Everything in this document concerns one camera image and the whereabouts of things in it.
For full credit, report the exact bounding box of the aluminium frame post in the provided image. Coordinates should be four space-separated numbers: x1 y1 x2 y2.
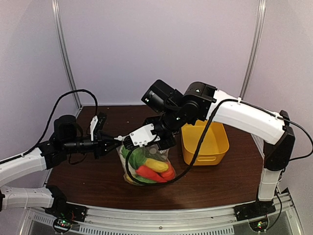
240 0 267 98
50 0 83 108

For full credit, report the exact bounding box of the right aluminium frame post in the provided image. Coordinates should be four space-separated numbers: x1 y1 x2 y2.
240 0 267 98

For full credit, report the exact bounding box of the black cable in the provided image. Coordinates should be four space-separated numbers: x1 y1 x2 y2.
124 97 313 187
22 89 99 157

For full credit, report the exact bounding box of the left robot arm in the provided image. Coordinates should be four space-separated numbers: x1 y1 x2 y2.
0 113 123 217

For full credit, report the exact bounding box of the right black cable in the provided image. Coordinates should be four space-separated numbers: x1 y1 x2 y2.
124 97 313 187

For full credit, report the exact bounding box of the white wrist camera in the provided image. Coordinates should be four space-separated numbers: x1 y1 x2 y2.
89 112 107 141
123 124 160 150

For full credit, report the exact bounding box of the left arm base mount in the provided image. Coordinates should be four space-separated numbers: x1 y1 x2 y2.
45 203 87 222

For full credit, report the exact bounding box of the dotted clear zip bag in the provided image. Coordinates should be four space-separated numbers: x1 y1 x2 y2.
117 144 176 186

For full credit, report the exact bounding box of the front aluminium rail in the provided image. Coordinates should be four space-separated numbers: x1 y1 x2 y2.
24 204 301 235

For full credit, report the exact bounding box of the left aluminium frame post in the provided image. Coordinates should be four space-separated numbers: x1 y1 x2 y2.
50 0 83 108

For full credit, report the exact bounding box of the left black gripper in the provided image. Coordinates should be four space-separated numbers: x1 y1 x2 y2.
62 131 121 159

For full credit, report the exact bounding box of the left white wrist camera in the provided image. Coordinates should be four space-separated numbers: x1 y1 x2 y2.
89 112 107 141

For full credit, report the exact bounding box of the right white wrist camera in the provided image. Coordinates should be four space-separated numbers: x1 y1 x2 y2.
123 124 160 150

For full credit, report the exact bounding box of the left black cable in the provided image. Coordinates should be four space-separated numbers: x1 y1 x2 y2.
22 89 99 157

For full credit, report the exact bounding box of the yellow plastic basket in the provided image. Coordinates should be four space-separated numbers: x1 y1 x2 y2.
181 120 229 166

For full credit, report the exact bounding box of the circuit board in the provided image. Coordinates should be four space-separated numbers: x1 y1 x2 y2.
249 218 269 233
52 218 73 233

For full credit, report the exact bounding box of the left circuit board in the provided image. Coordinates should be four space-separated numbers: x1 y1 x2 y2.
52 218 73 233

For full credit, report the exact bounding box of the right circuit board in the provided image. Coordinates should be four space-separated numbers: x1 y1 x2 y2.
249 218 269 233

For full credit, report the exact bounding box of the yellow toy corn cob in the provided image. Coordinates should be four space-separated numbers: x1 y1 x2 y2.
144 158 169 173

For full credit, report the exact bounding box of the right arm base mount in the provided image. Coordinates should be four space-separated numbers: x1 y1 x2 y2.
233 201 276 221

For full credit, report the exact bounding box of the orange toy pumpkin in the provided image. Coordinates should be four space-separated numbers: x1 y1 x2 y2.
160 167 176 181

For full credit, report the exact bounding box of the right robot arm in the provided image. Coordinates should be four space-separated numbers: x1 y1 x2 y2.
139 79 295 216

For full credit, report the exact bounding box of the orange toy carrot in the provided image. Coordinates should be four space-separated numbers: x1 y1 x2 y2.
122 148 162 184

